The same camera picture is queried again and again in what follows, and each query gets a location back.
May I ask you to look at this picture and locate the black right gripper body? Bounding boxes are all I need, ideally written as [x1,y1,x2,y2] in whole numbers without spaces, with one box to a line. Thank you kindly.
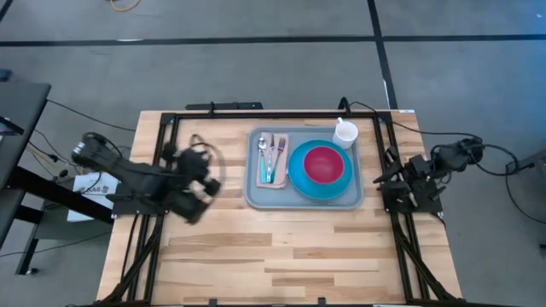
[400,155,432,191]

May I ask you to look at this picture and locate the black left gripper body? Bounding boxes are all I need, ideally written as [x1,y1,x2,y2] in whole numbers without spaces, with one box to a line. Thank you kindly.
[170,147,213,225]

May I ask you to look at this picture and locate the white mug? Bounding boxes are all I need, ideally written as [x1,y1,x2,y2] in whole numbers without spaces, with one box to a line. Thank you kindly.
[332,116,359,150]

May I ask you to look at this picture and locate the teal handled spoon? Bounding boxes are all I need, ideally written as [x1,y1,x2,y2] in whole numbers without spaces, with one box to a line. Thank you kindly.
[257,136,269,185]

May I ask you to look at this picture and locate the pink bowl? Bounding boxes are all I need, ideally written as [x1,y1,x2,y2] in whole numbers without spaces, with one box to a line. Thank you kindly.
[302,146,346,185]

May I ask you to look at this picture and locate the teal handled knife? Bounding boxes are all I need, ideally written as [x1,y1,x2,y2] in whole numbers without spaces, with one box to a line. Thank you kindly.
[265,133,276,184]

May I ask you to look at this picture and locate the beige cloth napkin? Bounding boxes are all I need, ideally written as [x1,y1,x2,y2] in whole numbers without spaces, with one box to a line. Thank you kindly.
[255,131,290,190]

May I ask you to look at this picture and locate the teal handled fork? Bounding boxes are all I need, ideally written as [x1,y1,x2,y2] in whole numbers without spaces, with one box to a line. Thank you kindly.
[271,136,288,182]

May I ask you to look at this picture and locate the teal plate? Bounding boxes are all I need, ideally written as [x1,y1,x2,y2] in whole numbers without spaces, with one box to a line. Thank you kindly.
[288,139,354,201]

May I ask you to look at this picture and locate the grey plastic tray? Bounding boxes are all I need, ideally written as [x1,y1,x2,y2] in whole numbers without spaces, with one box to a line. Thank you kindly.
[244,125,365,211]

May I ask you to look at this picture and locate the black power strip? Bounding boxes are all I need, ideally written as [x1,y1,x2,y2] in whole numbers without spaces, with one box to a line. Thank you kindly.
[184,101,264,111]

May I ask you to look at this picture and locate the white paper label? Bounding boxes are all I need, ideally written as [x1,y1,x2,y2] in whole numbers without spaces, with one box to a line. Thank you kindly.
[67,171,120,223]

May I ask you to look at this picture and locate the grey table leg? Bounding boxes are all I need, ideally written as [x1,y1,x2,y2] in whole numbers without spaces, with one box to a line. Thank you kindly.
[505,147,546,174]

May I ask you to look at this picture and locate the black side desk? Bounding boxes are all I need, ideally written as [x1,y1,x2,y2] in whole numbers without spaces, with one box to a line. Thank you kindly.
[0,80,114,276]

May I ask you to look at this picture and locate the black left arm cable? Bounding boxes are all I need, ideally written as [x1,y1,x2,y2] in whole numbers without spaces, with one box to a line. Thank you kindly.
[189,133,227,184]

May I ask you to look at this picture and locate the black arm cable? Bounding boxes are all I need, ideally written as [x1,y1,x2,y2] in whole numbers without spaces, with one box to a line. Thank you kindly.
[189,133,227,184]
[338,96,436,140]

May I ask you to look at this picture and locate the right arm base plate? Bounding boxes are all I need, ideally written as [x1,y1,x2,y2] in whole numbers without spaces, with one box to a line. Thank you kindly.
[381,181,444,214]

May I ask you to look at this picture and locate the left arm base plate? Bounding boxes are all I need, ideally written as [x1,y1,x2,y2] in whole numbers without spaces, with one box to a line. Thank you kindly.
[111,192,171,216]

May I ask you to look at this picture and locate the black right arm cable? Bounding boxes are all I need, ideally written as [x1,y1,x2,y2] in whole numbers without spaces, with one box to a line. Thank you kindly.
[338,96,436,140]

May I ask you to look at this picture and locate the black floor cable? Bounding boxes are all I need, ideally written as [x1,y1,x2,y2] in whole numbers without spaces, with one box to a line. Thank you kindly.
[468,142,546,225]
[45,98,137,133]

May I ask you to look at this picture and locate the black aluminium table frame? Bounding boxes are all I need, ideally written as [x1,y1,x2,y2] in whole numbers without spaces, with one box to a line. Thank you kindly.
[91,110,466,307]

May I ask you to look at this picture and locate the yellow cable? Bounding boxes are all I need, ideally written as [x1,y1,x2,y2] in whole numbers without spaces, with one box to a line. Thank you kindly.
[108,0,142,13]

